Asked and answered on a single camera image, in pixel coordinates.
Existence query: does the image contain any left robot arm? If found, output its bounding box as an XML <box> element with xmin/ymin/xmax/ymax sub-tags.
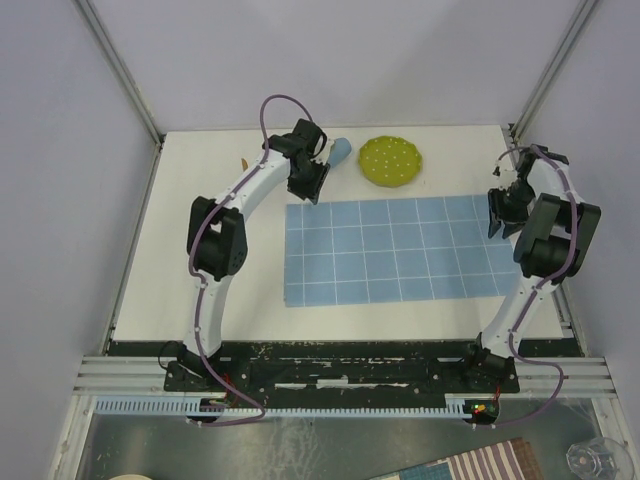
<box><xmin>178</xmin><ymin>119</ymin><xmax>330</xmax><ymax>390</ymax></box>

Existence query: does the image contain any blue cup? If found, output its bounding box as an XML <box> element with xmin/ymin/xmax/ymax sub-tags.
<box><xmin>327</xmin><ymin>137</ymin><xmax>352</xmax><ymax>167</ymax></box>

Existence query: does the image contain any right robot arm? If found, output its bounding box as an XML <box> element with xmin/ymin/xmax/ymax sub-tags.
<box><xmin>458</xmin><ymin>144</ymin><xmax>602</xmax><ymax>391</ymax></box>

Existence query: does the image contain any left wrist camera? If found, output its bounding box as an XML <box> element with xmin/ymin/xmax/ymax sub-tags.
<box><xmin>318</xmin><ymin>140</ymin><xmax>334</xmax><ymax>164</ymax></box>

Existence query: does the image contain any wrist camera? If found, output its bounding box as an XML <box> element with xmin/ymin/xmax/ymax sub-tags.
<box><xmin>318</xmin><ymin>140</ymin><xmax>334</xmax><ymax>164</ymax></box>
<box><xmin>492</xmin><ymin>159</ymin><xmax>517</xmax><ymax>190</ymax></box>

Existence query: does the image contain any blue checked cloth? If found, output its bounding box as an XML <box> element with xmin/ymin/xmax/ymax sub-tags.
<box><xmin>284</xmin><ymin>195</ymin><xmax>519</xmax><ymax>307</ymax></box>

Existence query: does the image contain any striped folded cloth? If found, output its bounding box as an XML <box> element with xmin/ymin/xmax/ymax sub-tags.
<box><xmin>378</xmin><ymin>438</ymin><xmax>544</xmax><ymax>480</ymax></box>

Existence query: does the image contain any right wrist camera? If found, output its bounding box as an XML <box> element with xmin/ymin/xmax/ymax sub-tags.
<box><xmin>492</xmin><ymin>159</ymin><xmax>517</xmax><ymax>190</ymax></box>

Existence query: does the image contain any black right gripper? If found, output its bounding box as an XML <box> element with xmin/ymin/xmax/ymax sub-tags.
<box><xmin>487</xmin><ymin>178</ymin><xmax>535</xmax><ymax>238</ymax></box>

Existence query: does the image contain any aluminium frame rail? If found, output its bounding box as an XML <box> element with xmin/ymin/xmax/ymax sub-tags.
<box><xmin>508</xmin><ymin>0</ymin><xmax>604</xmax><ymax>146</ymax></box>

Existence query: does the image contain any clear glass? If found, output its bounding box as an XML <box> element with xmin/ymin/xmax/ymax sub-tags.
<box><xmin>566</xmin><ymin>437</ymin><xmax>635</xmax><ymax>480</ymax></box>

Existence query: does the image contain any green dotted plate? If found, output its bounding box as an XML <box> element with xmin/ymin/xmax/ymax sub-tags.
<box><xmin>357</xmin><ymin>135</ymin><xmax>423</xmax><ymax>188</ymax></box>

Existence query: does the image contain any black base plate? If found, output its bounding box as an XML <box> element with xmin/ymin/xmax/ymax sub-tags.
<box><xmin>164</xmin><ymin>341</ymin><xmax>520</xmax><ymax>408</ymax></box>

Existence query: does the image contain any cream round object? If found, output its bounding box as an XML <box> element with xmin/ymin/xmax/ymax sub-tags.
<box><xmin>110</xmin><ymin>474</ymin><xmax>151</xmax><ymax>480</ymax></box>

